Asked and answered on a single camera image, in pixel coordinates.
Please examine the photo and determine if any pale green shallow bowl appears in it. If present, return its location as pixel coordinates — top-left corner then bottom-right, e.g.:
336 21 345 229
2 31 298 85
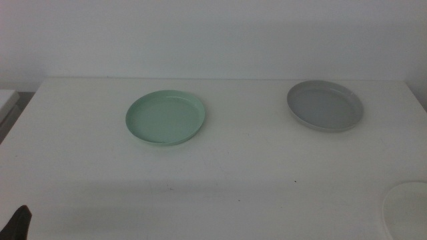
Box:
125 89 206 147

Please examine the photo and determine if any grey shallow bowl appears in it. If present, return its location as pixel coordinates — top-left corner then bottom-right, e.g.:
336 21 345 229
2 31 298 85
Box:
286 79 364 133

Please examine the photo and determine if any white shallow bowl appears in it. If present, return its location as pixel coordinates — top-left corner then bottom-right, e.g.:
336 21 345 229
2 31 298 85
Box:
382 181 427 240

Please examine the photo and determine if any white side table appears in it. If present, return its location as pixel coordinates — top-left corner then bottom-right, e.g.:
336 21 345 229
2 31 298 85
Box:
0 89 21 125

